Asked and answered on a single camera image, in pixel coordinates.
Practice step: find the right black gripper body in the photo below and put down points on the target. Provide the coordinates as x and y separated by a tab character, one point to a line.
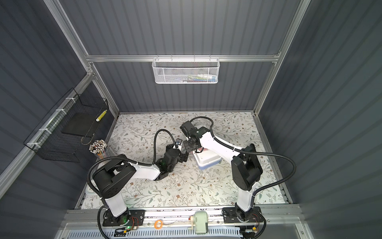
188	146

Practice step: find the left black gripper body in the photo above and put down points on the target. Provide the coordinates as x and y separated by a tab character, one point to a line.
180	159

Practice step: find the white blue tool box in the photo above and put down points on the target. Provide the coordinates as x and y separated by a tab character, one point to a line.
206	158

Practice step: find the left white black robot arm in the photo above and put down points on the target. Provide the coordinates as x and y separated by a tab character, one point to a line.
108	176

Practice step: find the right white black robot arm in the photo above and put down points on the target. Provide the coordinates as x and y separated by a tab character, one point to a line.
245	165

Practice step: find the mint green device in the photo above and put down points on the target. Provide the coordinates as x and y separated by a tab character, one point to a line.
199	222

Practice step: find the yellow green marker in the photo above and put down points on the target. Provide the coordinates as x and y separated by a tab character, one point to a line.
101	115

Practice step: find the mint round clock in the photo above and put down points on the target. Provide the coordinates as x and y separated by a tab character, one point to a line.
89	191

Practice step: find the white wire wall basket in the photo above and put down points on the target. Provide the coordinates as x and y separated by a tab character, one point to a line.
189	70

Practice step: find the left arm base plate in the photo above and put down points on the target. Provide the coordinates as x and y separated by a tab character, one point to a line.
130	218

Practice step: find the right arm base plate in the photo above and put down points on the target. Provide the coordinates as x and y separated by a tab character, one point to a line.
237	215

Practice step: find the black wire side basket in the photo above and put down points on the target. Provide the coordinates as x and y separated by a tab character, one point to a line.
72	125

